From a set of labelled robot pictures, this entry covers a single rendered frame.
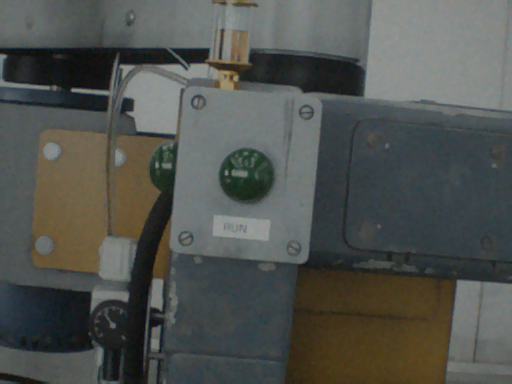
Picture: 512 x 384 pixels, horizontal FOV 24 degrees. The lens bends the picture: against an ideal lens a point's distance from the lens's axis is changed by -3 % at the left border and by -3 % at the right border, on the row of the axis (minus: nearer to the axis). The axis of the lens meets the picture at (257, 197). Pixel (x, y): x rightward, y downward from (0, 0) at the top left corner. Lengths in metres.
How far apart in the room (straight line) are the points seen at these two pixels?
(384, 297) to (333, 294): 0.04
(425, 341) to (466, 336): 5.09
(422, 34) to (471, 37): 0.25
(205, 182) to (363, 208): 0.11
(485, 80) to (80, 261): 5.05
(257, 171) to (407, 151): 0.11
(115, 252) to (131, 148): 0.18
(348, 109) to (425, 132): 0.05
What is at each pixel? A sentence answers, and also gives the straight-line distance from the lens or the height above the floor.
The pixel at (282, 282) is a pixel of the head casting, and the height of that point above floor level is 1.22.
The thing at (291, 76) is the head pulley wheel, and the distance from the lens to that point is 0.82.
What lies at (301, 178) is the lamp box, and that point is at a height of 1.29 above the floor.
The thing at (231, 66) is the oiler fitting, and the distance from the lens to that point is 0.73.
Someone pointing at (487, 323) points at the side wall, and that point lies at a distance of 6.13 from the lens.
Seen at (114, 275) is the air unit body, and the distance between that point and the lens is 0.92.
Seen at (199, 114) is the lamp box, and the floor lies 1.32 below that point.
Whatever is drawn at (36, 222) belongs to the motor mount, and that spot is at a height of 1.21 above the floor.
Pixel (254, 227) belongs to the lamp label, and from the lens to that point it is 0.66.
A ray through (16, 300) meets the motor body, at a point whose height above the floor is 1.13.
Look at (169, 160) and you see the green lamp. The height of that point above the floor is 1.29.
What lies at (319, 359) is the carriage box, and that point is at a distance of 1.02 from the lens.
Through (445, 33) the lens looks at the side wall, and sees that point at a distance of 6.02.
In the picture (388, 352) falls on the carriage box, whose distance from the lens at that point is 1.02.
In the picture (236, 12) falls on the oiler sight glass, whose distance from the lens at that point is 0.73.
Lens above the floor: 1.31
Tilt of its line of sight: 3 degrees down
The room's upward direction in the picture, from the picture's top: 5 degrees clockwise
